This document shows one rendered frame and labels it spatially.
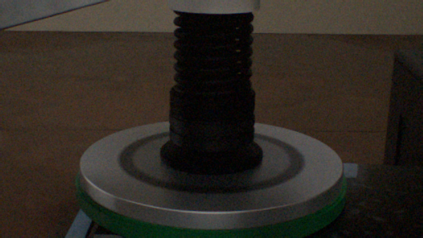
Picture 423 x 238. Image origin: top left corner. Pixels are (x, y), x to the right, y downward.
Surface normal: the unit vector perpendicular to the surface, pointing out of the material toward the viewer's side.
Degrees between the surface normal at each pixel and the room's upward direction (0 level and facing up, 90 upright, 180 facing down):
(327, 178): 0
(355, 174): 0
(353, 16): 90
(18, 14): 90
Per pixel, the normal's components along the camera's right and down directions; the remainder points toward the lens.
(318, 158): 0.01, -0.96
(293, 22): 0.03, 0.29
